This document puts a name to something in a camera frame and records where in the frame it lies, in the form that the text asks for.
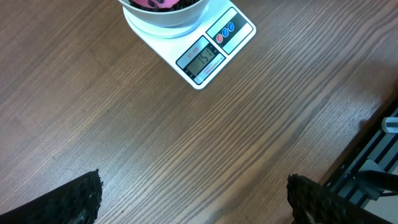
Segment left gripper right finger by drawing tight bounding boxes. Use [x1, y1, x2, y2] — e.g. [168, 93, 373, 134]
[287, 174, 387, 224]

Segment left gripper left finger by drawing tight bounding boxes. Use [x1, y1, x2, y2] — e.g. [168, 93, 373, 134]
[1, 169, 103, 224]

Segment pink plastic measuring scoop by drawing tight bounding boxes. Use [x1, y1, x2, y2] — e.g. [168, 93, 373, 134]
[129, 0, 179, 9]

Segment white digital kitchen scale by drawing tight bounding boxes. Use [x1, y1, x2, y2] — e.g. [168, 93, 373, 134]
[123, 1, 256, 90]

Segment white bowl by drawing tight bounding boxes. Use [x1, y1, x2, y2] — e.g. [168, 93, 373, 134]
[119, 0, 209, 27]

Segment black beans in bowl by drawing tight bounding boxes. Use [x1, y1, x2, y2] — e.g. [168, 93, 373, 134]
[133, 0, 199, 12]

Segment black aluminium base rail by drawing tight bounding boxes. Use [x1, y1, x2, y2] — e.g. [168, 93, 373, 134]
[324, 105, 397, 208]

